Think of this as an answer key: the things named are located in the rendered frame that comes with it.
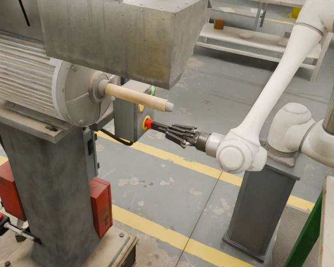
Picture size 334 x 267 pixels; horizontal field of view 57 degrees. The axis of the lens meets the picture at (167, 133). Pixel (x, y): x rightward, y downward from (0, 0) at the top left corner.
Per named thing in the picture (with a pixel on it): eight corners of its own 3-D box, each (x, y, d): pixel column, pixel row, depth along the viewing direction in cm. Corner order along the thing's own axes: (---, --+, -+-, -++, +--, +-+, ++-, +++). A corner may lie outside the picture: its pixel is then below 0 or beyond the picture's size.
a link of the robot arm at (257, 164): (229, 133, 117) (224, 134, 105) (270, 146, 112) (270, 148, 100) (221, 160, 118) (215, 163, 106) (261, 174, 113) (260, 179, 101)
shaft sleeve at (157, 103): (113, 85, 88) (108, 96, 87) (107, 81, 85) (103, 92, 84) (169, 102, 82) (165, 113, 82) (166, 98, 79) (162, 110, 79)
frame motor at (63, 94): (-27, 107, 98) (-55, 25, 83) (36, 77, 118) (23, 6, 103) (78, 147, 85) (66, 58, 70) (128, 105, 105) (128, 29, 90)
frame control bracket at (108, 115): (88, 129, 112) (88, 120, 110) (117, 106, 126) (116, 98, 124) (97, 132, 111) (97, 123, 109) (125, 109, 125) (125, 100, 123)
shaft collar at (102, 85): (108, 82, 89) (103, 97, 89) (101, 77, 85) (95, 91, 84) (114, 84, 88) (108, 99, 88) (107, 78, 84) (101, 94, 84)
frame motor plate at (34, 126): (-30, 110, 101) (-34, 100, 99) (26, 83, 119) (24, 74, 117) (55, 144, 90) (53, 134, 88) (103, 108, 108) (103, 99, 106)
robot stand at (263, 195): (237, 212, 214) (262, 130, 174) (277, 231, 203) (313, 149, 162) (221, 240, 195) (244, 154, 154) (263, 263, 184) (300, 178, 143)
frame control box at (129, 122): (78, 143, 127) (71, 88, 112) (107, 119, 143) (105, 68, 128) (129, 163, 119) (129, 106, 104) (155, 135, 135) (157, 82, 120)
